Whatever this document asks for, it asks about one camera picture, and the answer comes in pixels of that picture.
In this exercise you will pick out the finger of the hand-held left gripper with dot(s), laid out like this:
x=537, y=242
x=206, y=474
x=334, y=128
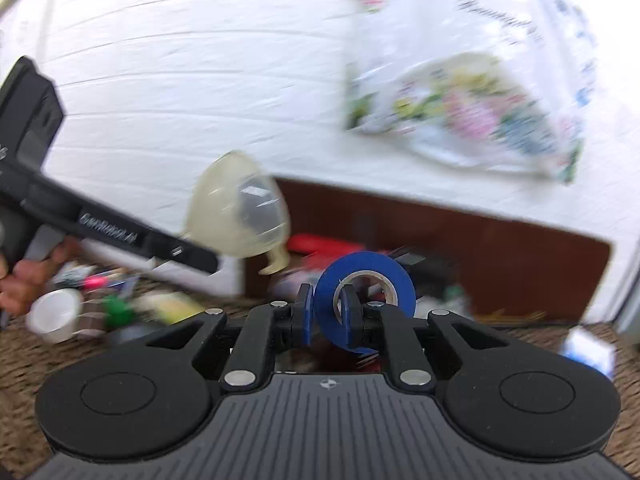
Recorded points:
x=185, y=252

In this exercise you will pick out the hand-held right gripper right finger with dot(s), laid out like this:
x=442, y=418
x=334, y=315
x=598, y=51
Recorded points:
x=350, y=320

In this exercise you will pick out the blue tape roll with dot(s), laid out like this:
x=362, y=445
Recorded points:
x=370, y=261

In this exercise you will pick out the red printed box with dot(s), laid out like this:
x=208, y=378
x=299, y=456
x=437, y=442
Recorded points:
x=320, y=245

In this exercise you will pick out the pale yellow packet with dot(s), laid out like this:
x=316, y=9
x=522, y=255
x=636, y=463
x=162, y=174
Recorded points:
x=170, y=306

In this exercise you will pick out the white plastic cup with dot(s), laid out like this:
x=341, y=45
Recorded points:
x=50, y=315

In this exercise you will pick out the beige black patterned mat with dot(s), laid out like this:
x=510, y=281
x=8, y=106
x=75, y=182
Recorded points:
x=30, y=385

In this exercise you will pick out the light blue white packet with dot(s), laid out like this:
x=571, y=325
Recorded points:
x=590, y=352

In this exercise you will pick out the pink marker pen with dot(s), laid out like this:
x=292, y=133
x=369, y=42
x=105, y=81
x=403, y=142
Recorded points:
x=100, y=281

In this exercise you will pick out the small green plastic item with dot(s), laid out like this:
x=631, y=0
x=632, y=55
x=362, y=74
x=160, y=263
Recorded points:
x=119, y=310

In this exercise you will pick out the translucent plastic scoop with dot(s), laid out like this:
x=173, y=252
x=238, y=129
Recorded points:
x=220, y=210

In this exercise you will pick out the black printed box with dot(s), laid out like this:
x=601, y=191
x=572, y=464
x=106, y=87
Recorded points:
x=435, y=272

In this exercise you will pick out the floral print bedding package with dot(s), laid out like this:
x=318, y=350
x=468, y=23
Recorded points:
x=475, y=100

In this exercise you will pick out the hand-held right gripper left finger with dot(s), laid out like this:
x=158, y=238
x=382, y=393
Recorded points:
x=306, y=317

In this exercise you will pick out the person's left hand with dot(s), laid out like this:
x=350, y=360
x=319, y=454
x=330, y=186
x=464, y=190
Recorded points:
x=22, y=282

